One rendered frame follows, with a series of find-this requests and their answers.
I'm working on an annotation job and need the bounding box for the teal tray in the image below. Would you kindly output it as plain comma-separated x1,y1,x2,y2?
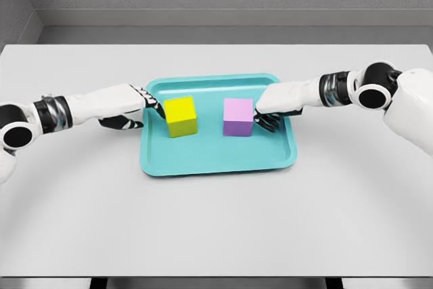
139,72,298,178

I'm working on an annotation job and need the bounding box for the yellow cube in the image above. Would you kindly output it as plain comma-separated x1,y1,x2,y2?
163,95,198,139

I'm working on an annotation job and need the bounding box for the purple cube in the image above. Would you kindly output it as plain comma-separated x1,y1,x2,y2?
222,97,254,137

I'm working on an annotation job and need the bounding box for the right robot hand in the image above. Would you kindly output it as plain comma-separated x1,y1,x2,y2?
254,82,304,133

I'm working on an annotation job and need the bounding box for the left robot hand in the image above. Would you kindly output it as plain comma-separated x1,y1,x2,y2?
91,83,167,131

